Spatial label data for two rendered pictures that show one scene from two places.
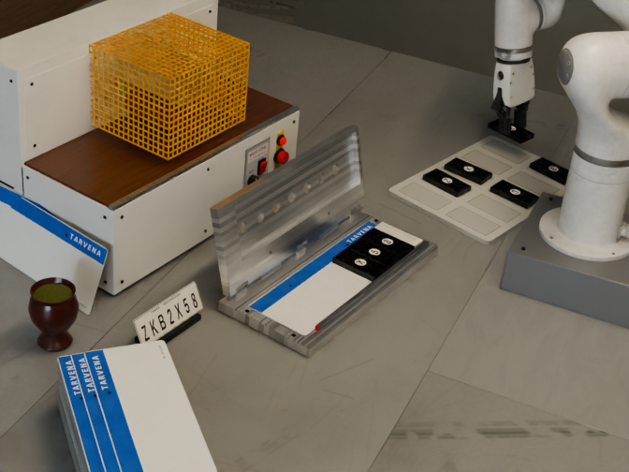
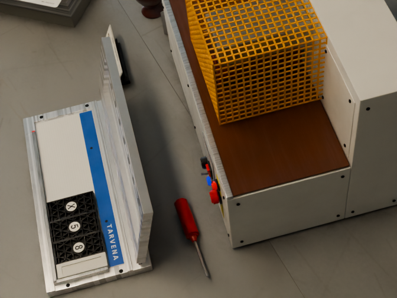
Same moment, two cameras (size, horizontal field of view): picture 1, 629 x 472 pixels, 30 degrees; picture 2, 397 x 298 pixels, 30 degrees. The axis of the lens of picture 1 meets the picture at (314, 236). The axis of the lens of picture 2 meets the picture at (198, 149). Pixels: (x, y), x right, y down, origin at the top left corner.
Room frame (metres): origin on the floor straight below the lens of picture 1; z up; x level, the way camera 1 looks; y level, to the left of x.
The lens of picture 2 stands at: (2.69, -0.39, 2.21)
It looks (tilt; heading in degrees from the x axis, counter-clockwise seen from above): 54 degrees down; 141
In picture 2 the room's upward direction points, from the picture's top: 9 degrees counter-clockwise
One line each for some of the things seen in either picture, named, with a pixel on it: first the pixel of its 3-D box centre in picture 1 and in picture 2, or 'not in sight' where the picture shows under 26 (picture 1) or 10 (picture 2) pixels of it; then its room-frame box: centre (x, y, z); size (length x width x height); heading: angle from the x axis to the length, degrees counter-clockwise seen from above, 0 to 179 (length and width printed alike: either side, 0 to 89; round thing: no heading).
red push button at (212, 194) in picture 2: (282, 156); (215, 196); (2.12, 0.08, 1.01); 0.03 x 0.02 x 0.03; 147
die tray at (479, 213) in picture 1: (490, 185); not in sight; (2.28, -0.38, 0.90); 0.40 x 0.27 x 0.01; 141
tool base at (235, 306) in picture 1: (333, 272); (82, 187); (1.85, -0.04, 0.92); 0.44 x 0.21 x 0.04; 147
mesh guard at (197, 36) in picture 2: (168, 83); (253, 38); (2.03, 0.31, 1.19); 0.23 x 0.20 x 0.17; 147
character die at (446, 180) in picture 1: (446, 183); not in sight; (2.25, -0.28, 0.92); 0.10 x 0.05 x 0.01; 50
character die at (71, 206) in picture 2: (359, 264); (71, 207); (1.88, -0.09, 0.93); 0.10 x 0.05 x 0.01; 57
